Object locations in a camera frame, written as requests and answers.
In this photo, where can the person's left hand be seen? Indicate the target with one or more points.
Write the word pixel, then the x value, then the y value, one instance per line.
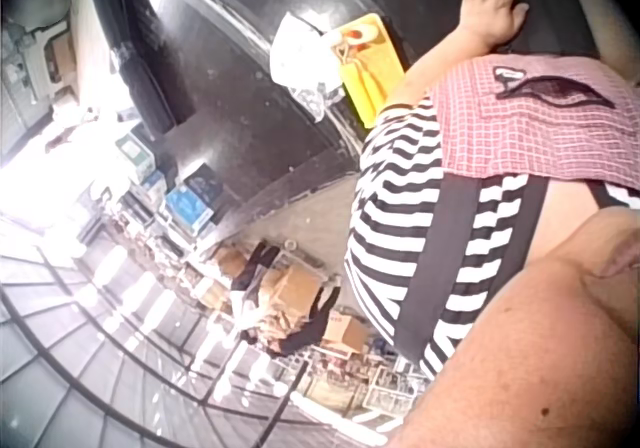
pixel 487 10

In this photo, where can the black flat mat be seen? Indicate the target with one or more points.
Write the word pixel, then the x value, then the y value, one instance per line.
pixel 555 13

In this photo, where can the red white item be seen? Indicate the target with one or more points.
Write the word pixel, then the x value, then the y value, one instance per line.
pixel 361 35

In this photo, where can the yellow plastic tray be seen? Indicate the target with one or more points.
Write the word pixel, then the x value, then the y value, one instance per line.
pixel 370 83

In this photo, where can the white crumpled plastic bag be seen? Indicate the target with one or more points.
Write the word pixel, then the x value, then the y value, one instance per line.
pixel 300 53

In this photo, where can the large brown cardboard box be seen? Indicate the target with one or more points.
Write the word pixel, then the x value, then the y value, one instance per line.
pixel 292 285

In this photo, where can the small brown cardboard box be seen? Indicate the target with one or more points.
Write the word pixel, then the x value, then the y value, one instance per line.
pixel 345 332

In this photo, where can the shelf with blue boxes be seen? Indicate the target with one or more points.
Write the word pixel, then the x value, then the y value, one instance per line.
pixel 185 198

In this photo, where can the display rack of goods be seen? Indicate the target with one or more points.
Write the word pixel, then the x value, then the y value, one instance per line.
pixel 365 388

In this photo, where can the cluttered grey rack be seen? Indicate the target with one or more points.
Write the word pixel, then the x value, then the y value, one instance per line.
pixel 35 68

